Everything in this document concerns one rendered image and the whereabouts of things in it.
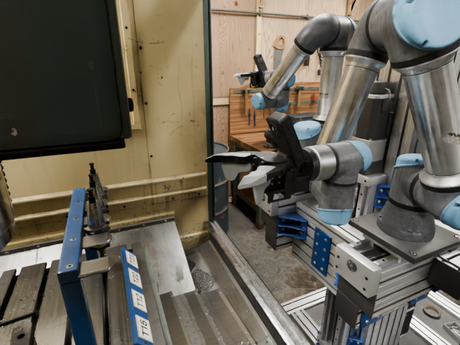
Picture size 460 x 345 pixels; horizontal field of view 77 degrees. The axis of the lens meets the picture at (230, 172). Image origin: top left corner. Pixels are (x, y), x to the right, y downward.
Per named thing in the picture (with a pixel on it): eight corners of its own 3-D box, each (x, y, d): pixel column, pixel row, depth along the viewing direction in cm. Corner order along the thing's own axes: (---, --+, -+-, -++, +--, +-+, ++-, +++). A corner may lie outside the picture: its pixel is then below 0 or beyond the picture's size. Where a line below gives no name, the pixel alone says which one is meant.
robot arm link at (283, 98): (265, 110, 147) (265, 88, 143) (280, 108, 153) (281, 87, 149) (276, 112, 141) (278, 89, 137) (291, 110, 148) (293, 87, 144)
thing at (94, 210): (88, 221, 78) (83, 199, 76) (105, 219, 79) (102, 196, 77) (86, 230, 74) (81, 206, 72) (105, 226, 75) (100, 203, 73)
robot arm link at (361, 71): (355, -5, 69) (289, 179, 85) (379, -17, 59) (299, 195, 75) (398, 9, 71) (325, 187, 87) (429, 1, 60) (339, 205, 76)
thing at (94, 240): (111, 233, 76) (111, 230, 76) (113, 243, 72) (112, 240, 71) (82, 239, 74) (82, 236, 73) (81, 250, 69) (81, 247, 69)
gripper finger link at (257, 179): (254, 218, 46) (274, 196, 54) (254, 183, 44) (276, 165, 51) (236, 213, 47) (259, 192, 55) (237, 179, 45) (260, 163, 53)
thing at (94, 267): (113, 257, 67) (113, 253, 67) (115, 270, 62) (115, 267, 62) (80, 264, 64) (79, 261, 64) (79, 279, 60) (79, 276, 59)
